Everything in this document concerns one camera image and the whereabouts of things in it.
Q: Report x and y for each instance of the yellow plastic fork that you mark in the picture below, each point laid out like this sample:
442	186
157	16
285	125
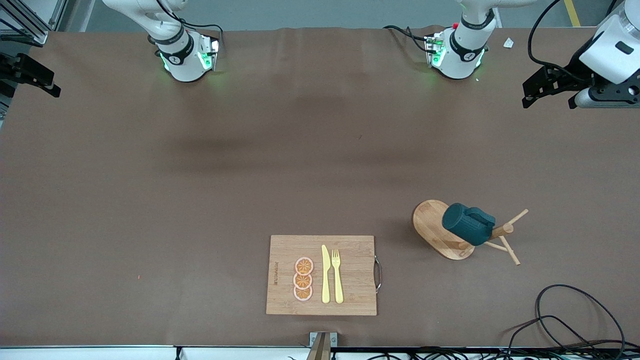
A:
338	285

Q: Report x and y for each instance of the wooden mug tree stand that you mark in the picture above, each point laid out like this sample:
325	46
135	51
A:
432	225

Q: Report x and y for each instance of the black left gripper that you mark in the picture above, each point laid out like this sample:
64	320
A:
573	74

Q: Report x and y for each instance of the small white paper scrap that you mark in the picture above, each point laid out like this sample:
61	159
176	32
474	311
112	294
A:
509	43

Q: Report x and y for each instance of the dark green cup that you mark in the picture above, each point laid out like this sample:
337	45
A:
465	225

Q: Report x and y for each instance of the toy orange slice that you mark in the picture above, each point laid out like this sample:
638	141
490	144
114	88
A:
304	266

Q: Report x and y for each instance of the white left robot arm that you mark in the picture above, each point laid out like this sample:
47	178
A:
462	50

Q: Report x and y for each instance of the yellow plastic knife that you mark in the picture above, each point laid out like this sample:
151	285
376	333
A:
326	280

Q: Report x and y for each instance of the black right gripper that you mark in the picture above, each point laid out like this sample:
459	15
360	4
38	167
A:
11	67

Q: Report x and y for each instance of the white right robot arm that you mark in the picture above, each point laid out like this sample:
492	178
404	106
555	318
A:
182	60

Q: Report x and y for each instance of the metal table bracket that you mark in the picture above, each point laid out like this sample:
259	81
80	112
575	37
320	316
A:
323	342

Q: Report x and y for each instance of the bamboo cutting board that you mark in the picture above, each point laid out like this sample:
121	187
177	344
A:
350	260

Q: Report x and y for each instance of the aluminium frame profile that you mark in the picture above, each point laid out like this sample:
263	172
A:
25	34

